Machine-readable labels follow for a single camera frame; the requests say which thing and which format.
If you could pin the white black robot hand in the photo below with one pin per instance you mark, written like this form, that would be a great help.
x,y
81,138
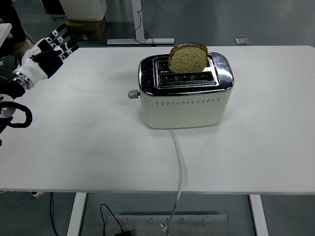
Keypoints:
x,y
33,62

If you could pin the cream chrome two-slot toaster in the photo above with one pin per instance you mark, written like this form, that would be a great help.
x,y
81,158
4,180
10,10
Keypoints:
x,y
182,113

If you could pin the white side table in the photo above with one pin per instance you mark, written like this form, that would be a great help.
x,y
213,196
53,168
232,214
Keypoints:
x,y
4,30

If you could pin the person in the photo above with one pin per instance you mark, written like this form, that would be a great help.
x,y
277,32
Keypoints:
x,y
11,17

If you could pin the black bulky object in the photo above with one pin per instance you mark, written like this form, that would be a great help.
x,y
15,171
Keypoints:
x,y
53,6

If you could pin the brown cardboard box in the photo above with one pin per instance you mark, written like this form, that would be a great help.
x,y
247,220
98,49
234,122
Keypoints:
x,y
86,29

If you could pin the white box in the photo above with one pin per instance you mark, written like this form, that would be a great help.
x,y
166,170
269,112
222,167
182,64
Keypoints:
x,y
83,8

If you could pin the white desk leg with foot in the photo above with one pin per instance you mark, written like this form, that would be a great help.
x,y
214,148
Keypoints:
x,y
139,24

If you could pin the small white black part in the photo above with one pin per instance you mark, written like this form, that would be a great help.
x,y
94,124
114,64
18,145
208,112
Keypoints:
x,y
37,194

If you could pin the brown bread slice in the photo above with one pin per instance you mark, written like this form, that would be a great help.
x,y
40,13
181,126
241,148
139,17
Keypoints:
x,y
188,60

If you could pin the white table leg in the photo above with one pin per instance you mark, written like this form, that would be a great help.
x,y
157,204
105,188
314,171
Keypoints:
x,y
76,214
259,216

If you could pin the grey metal plate with screws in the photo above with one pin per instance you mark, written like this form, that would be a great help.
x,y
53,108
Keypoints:
x,y
142,223

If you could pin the grey floor socket plate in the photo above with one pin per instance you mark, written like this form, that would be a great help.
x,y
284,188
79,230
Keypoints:
x,y
242,41

